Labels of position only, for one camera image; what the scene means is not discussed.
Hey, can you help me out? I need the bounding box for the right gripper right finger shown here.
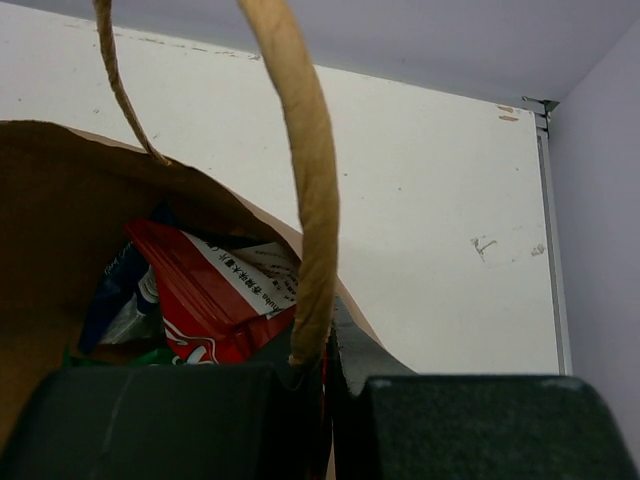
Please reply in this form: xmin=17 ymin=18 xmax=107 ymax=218
xmin=327 ymin=301 xmax=638 ymax=479

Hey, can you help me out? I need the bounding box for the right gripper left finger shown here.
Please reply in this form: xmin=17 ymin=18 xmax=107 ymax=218
xmin=1 ymin=333 xmax=331 ymax=479

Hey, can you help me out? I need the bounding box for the dark blue crisps bag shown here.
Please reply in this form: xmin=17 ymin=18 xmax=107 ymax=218
xmin=77 ymin=241 xmax=162 ymax=354

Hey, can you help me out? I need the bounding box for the brown paper bag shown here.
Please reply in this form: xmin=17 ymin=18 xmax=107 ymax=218
xmin=0 ymin=0 xmax=419 ymax=480

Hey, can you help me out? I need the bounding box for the red snack bag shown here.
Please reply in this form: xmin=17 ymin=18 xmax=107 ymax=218
xmin=126 ymin=219 xmax=298 ymax=364

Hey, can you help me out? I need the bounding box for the dark green snack packet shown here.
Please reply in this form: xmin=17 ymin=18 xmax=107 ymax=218
xmin=61 ymin=348 xmax=184 ymax=368

